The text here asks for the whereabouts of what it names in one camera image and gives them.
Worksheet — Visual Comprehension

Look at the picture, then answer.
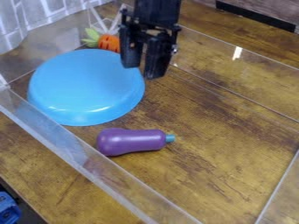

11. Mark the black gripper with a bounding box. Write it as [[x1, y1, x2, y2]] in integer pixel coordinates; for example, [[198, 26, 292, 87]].
[[119, 0, 182, 80]]

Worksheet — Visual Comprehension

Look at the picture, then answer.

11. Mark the orange toy carrot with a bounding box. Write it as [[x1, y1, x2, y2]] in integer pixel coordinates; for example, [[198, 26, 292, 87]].
[[82, 28, 120, 53]]

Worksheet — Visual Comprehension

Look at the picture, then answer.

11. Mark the blue upturned bowl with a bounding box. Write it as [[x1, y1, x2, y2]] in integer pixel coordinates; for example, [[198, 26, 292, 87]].
[[27, 49, 146, 126]]

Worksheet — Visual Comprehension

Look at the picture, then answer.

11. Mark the purple toy eggplant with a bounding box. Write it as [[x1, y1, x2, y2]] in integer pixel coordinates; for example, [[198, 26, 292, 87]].
[[98, 128, 175, 156]]

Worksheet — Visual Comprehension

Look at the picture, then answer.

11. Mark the blue object at corner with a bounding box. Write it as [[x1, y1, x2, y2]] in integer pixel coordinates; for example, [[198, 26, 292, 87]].
[[0, 192, 21, 224]]

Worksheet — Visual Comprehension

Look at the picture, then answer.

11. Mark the clear acrylic enclosure wall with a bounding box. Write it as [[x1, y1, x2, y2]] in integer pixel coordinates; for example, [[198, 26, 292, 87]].
[[0, 0, 299, 224]]

